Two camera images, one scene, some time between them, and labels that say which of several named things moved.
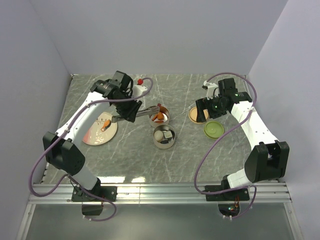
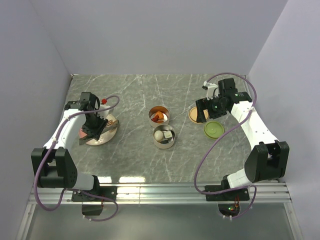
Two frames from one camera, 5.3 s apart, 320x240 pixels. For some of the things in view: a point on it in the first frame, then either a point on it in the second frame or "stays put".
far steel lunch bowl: (162, 118) stays put
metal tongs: (147, 111) → (110, 125)
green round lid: (213, 130) stays put
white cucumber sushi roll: (168, 134) stays put
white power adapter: (137, 90) → (105, 114)
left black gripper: (129, 114) → (95, 133)
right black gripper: (204, 103) stays put
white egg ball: (158, 135) stays put
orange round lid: (192, 114) stays put
